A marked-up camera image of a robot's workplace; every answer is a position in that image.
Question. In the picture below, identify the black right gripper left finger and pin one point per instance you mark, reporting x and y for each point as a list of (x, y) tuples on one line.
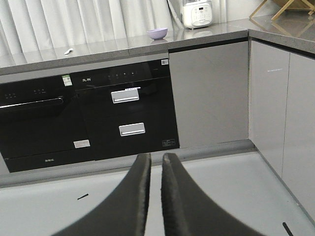
[(124, 211)]

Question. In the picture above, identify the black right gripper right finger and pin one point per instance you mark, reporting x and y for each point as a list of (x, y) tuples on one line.
[(188, 211)]

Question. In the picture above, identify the white plastic spoon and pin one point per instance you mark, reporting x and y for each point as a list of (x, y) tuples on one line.
[(68, 51)]

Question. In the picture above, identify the purple plastic bowl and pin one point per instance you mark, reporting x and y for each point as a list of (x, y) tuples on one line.
[(157, 34)]

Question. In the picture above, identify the black disinfection cabinet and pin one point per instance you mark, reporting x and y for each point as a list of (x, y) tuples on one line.
[(128, 109)]

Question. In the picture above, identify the grey side cabinet door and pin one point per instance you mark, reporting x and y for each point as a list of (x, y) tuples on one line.
[(299, 140)]

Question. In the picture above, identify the black built-in dishwasher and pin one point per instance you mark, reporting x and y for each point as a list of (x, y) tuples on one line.
[(41, 125)]

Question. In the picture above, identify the grey corner cabinet door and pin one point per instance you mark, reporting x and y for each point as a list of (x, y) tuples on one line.
[(269, 81)]

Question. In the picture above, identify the white pleated curtain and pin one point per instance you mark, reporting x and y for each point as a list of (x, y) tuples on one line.
[(34, 25)]

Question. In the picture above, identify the wooden folding rack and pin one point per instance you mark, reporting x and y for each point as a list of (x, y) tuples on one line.
[(294, 5)]

